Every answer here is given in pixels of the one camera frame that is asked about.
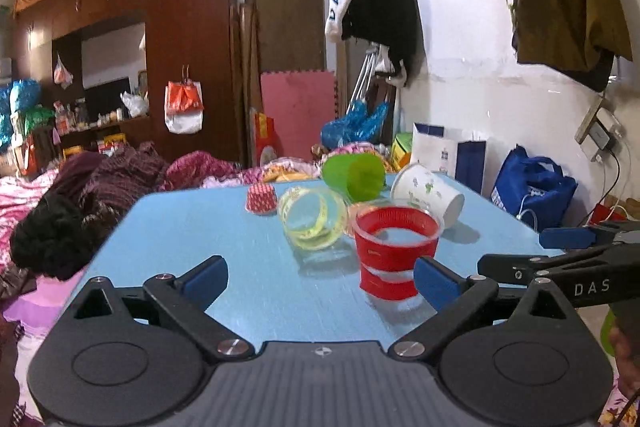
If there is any orange white plastic bag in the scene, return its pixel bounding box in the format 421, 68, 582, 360
164, 80, 204, 134

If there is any white black hanging hoodie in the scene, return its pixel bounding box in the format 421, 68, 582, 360
324, 0, 420, 87

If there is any white and navy paper bag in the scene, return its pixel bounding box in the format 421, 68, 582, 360
410, 122, 487, 193

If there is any black fuzzy garment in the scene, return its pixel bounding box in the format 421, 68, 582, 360
10, 193, 99, 281

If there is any red patterned cupcake liner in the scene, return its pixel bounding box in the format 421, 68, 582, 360
245, 183, 278, 215

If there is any white wall power strip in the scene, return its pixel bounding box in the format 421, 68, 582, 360
574, 96, 625, 162

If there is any clear yellow-striped cup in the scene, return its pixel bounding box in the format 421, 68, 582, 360
277, 186, 348, 251

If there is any blue plastic bag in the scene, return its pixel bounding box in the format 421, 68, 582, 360
320, 101, 390, 150

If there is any maroon striped blanket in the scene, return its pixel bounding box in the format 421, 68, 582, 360
47, 142, 239, 231

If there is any white floral paper cup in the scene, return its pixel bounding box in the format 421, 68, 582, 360
390, 164, 465, 230

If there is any blue shopping bag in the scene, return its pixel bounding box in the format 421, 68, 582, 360
490, 145, 578, 232

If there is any dark wooden wardrobe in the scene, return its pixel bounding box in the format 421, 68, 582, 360
13, 0, 246, 162

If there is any green plastic cup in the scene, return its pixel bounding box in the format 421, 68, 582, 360
321, 153, 386, 202

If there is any pink foam mat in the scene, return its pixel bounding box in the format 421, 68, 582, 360
260, 70, 336, 160

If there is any orange patterned cupcake liner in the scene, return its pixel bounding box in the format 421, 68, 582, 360
344, 202, 374, 239

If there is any red plastic cup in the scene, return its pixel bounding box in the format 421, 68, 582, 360
354, 199, 444, 301

